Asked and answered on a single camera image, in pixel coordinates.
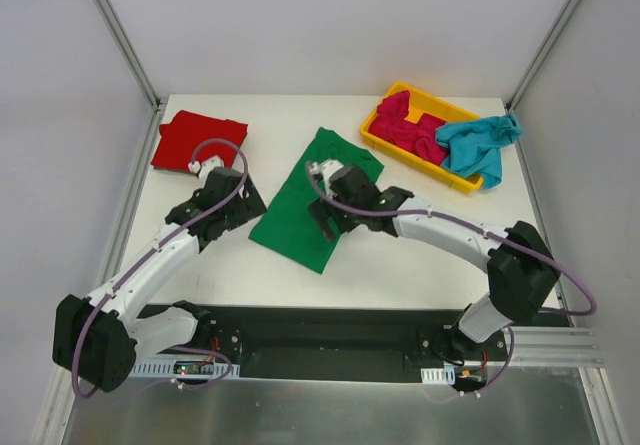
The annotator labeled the green t shirt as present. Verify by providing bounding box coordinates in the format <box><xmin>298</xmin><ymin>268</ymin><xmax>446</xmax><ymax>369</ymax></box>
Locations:
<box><xmin>249</xmin><ymin>128</ymin><xmax>384</xmax><ymax>274</ymax></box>

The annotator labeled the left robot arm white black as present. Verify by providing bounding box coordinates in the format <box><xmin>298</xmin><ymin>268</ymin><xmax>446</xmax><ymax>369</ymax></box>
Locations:
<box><xmin>52</xmin><ymin>167</ymin><xmax>266</xmax><ymax>392</ymax></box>

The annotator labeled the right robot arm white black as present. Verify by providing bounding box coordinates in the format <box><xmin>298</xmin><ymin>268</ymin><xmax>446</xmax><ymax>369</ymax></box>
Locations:
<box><xmin>305</xmin><ymin>159</ymin><xmax>559</xmax><ymax>365</ymax></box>

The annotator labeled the folded red t shirt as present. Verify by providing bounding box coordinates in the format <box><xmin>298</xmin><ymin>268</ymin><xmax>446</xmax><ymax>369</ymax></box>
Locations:
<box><xmin>151</xmin><ymin>110</ymin><xmax>248</xmax><ymax>174</ymax></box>

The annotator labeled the magenta t shirt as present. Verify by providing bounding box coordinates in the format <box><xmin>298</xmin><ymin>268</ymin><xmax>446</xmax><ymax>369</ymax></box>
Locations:
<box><xmin>369</xmin><ymin>91</ymin><xmax>448</xmax><ymax>166</ymax></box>

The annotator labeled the yellow plastic bin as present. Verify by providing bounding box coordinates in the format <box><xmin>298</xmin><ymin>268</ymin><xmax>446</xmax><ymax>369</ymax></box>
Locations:
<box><xmin>359</xmin><ymin>82</ymin><xmax>485</xmax><ymax>194</ymax></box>

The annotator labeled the teal t shirt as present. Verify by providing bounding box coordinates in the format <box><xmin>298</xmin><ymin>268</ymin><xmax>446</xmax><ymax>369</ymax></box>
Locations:
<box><xmin>435</xmin><ymin>113</ymin><xmax>522</xmax><ymax>189</ymax></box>

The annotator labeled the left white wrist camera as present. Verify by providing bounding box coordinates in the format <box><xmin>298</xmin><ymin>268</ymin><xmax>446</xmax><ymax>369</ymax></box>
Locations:
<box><xmin>188</xmin><ymin>155</ymin><xmax>224</xmax><ymax>182</ymax></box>

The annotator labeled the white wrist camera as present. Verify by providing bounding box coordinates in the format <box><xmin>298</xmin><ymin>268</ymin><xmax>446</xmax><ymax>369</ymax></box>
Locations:
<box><xmin>188</xmin><ymin>155</ymin><xmax>224</xmax><ymax>182</ymax></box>
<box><xmin>307</xmin><ymin>159</ymin><xmax>344</xmax><ymax>190</ymax></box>

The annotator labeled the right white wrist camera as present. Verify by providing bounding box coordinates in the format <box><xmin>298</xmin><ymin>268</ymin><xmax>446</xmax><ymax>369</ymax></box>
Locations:
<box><xmin>307</xmin><ymin>159</ymin><xmax>344</xmax><ymax>190</ymax></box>

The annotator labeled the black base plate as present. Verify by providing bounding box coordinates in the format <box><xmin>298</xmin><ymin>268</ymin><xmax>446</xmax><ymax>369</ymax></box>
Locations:
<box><xmin>160</xmin><ymin>301</ymin><xmax>514</xmax><ymax>386</ymax></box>

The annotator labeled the left aluminium side rail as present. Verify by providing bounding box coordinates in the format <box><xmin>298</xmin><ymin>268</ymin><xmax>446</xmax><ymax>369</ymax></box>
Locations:
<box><xmin>96</xmin><ymin>97</ymin><xmax>168</xmax><ymax>287</ymax></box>

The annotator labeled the aluminium side rail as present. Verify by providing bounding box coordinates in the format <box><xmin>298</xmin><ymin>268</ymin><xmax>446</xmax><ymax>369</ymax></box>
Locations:
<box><xmin>513</xmin><ymin>136</ymin><xmax>575</xmax><ymax>326</ymax></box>
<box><xmin>96</xmin><ymin>97</ymin><xmax>168</xmax><ymax>287</ymax></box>

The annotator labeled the left white cable duct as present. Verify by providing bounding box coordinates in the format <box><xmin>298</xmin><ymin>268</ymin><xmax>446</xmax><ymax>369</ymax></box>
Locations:
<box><xmin>129</xmin><ymin>358</ymin><xmax>240</xmax><ymax>380</ymax></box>

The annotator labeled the white cable duct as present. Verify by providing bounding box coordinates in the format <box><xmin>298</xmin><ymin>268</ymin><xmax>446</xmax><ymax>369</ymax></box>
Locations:
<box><xmin>420</xmin><ymin>366</ymin><xmax>487</xmax><ymax>386</ymax></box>
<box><xmin>129</xmin><ymin>358</ymin><xmax>240</xmax><ymax>380</ymax></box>

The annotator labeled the right white cable duct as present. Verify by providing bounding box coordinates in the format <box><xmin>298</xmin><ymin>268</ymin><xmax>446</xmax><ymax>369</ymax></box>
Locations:
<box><xmin>420</xmin><ymin>366</ymin><xmax>487</xmax><ymax>386</ymax></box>

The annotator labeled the right aluminium side rail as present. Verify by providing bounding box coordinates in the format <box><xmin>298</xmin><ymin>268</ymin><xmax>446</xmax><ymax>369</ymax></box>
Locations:
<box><xmin>513</xmin><ymin>136</ymin><xmax>575</xmax><ymax>326</ymax></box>

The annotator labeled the left aluminium frame post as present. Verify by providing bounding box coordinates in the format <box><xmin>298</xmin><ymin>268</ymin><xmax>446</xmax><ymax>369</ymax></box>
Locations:
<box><xmin>93</xmin><ymin>0</ymin><xmax>162</xmax><ymax>110</ymax></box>

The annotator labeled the aluminium frame post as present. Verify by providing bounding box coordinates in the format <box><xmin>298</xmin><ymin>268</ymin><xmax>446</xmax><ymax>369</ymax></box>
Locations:
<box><xmin>93</xmin><ymin>0</ymin><xmax>162</xmax><ymax>110</ymax></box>
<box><xmin>505</xmin><ymin>0</ymin><xmax>584</xmax><ymax>112</ymax></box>

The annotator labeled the front aluminium rail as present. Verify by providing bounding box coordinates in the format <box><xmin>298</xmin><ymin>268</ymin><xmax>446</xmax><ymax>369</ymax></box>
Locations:
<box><xmin>512</xmin><ymin>327</ymin><xmax>604</xmax><ymax>368</ymax></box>

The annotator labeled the right aluminium frame post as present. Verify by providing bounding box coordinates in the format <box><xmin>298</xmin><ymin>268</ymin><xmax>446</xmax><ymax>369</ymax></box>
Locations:
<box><xmin>505</xmin><ymin>0</ymin><xmax>584</xmax><ymax>112</ymax></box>

